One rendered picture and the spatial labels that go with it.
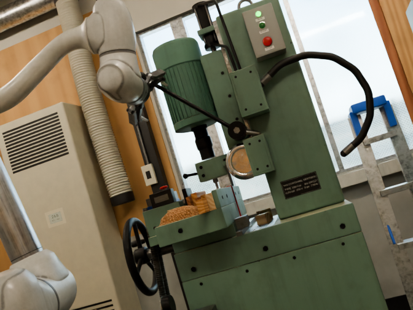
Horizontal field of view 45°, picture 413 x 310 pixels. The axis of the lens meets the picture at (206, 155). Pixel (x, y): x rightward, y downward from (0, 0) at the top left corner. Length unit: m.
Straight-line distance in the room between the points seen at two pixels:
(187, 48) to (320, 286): 0.91
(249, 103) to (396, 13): 1.64
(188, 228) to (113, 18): 0.62
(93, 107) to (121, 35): 1.94
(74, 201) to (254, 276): 1.85
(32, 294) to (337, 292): 0.87
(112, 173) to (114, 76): 1.94
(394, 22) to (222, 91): 1.55
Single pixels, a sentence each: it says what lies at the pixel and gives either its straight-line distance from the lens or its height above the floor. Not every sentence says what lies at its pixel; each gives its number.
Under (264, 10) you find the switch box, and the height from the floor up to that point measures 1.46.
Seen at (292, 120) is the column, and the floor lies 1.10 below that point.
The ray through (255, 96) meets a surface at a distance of 1.60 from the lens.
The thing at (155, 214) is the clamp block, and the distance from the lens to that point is 1.73.
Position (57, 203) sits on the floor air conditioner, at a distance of 3.29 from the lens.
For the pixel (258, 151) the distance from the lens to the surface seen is 1.57.
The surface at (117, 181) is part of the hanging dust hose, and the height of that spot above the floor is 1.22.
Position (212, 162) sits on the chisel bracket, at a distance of 1.76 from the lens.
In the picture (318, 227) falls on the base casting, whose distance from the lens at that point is 1.56.
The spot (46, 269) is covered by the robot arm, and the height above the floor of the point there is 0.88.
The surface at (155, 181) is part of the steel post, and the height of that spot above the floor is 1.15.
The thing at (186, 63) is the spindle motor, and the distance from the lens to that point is 1.78.
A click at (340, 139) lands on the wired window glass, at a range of 3.17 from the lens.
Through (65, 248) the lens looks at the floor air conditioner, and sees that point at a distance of 3.29.
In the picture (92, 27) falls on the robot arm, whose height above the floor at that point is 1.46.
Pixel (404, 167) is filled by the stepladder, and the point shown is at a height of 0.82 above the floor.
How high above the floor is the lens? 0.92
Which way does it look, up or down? 5 degrees up
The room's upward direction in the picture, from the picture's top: 17 degrees counter-clockwise
